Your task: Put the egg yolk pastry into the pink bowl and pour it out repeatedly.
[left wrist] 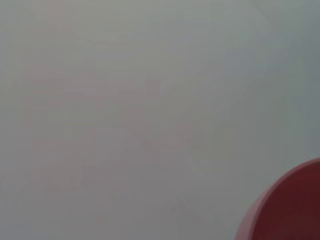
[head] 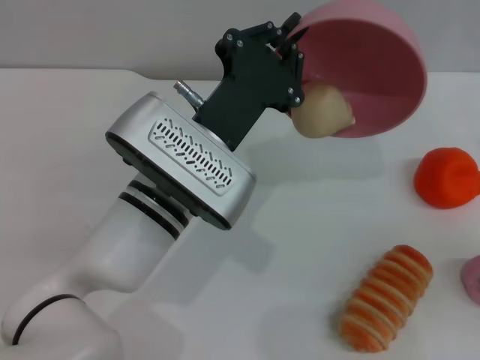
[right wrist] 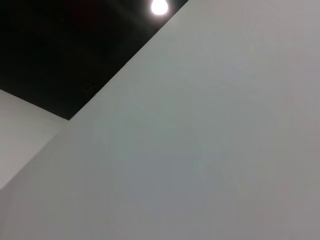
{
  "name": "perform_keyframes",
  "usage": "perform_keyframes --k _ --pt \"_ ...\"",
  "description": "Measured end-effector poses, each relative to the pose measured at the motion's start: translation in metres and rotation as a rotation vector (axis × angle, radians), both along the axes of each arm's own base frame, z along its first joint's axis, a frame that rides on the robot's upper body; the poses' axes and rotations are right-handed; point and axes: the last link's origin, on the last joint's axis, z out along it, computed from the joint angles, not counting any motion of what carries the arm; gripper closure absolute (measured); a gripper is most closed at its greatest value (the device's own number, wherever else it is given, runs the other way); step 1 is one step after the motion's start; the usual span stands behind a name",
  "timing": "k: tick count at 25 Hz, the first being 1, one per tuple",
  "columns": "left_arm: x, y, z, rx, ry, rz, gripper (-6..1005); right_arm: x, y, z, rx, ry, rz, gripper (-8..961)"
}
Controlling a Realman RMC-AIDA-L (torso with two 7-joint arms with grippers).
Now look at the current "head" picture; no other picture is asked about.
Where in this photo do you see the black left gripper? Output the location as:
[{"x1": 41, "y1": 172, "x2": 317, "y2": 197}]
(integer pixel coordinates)
[{"x1": 192, "y1": 13, "x2": 308, "y2": 152}]

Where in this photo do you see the pink plastic bowl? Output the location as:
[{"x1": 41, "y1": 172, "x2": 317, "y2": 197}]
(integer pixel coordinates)
[{"x1": 286, "y1": 0, "x2": 428, "y2": 140}]

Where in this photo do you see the beige egg yolk pastry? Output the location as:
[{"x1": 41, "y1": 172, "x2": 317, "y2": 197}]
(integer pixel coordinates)
[{"x1": 290, "y1": 82, "x2": 356, "y2": 139}]

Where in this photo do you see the red orange toy fruit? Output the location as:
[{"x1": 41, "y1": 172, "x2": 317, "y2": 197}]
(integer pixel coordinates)
[{"x1": 413, "y1": 146, "x2": 480, "y2": 209}]

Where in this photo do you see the orange striped toy bread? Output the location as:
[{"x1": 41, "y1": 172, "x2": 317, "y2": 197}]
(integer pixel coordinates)
[{"x1": 337, "y1": 244, "x2": 434, "y2": 353}]

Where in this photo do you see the pink toy donut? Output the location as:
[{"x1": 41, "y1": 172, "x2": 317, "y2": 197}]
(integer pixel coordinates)
[{"x1": 460, "y1": 254, "x2": 480, "y2": 305}]

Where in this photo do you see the left wrist cable with connector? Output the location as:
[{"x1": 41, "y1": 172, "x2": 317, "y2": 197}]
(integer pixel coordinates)
[{"x1": 172, "y1": 80, "x2": 206, "y2": 113}]

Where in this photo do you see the left wrist camera housing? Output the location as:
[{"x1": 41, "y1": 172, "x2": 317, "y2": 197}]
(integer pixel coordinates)
[{"x1": 104, "y1": 91, "x2": 257, "y2": 230}]

